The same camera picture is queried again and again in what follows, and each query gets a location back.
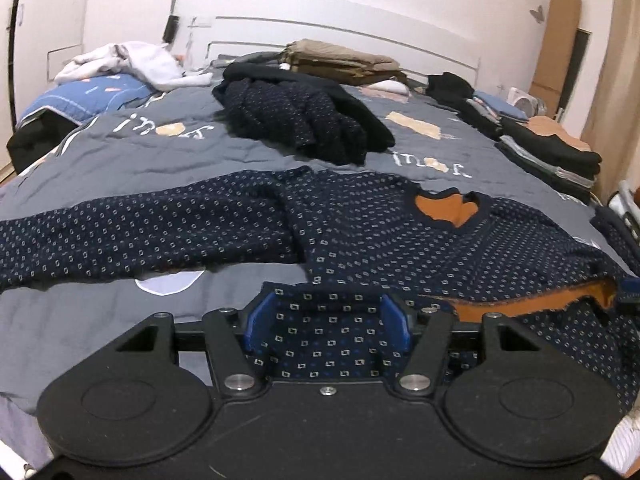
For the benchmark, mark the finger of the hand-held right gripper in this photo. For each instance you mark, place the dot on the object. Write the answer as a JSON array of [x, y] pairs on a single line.
[[630, 294]]

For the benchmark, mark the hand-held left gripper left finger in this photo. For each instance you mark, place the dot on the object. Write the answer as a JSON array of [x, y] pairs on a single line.
[[257, 320]]

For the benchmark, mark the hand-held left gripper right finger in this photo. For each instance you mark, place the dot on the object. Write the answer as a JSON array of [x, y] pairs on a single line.
[[397, 322]]

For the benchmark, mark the navy dotted sweater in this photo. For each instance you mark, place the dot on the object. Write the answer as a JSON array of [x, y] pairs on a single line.
[[350, 230]]

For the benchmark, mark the grey folded clothes stack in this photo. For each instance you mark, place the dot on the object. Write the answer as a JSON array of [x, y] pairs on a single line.
[[545, 172]]

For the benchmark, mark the dark folded clothes stack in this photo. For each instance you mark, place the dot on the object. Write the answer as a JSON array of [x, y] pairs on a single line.
[[480, 112]]

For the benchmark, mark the black clothes pile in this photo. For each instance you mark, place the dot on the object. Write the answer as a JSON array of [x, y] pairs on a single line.
[[450, 87]]

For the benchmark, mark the white bed sheet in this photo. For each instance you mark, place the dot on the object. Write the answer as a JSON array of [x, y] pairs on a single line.
[[622, 440]]

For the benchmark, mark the black folded garment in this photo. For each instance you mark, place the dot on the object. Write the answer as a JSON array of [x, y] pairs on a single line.
[[550, 149]]

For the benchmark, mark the peach cloth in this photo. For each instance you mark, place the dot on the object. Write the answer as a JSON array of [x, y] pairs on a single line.
[[557, 132]]

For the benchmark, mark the grey quilted bedspread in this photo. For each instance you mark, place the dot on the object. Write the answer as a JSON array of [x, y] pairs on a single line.
[[150, 160]]

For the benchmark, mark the navy knitted garment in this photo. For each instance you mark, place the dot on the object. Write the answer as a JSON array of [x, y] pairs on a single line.
[[295, 115]]

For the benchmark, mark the beige curtain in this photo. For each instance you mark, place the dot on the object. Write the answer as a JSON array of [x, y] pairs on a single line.
[[615, 85]]

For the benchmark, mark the white fan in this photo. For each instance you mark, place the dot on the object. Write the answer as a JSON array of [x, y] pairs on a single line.
[[525, 100]]

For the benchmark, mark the blue folded garment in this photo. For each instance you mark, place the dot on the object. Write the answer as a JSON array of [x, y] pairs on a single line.
[[497, 102]]

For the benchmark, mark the black panel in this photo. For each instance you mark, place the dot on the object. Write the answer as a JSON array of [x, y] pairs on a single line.
[[580, 65]]

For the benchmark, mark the white pillow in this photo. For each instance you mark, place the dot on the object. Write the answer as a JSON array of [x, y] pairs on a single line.
[[390, 87]]

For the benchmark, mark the brown folded blanket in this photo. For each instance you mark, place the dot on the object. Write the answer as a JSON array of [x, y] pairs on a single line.
[[350, 74]]

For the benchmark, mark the tan folded blanket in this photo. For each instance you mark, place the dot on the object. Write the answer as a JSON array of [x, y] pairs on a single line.
[[340, 55]]

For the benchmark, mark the dark cloth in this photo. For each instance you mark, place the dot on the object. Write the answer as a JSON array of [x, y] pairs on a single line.
[[35, 145]]

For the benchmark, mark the blue printed pillow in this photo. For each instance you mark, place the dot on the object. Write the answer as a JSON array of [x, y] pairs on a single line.
[[80, 97]]

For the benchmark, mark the white hooded garment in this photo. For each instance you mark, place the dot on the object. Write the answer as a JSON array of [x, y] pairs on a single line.
[[135, 62]]

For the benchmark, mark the white headboard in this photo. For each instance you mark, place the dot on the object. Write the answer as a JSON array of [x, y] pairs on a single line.
[[350, 35]]

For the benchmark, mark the white drawer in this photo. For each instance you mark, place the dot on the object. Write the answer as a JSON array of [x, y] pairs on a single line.
[[64, 62]]

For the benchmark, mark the white wardrobe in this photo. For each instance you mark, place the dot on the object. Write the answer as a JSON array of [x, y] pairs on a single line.
[[45, 20]]

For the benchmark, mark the butterfly wall sticker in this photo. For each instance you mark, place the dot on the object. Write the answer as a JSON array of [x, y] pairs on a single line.
[[537, 12]]

